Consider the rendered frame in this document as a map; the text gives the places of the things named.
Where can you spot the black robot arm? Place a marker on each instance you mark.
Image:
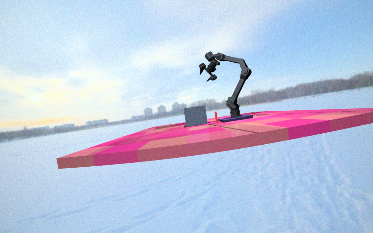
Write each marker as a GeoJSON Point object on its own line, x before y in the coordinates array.
{"type": "Point", "coordinates": [245, 73]}

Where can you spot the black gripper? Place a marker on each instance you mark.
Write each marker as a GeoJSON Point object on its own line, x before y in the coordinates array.
{"type": "Point", "coordinates": [209, 69]}

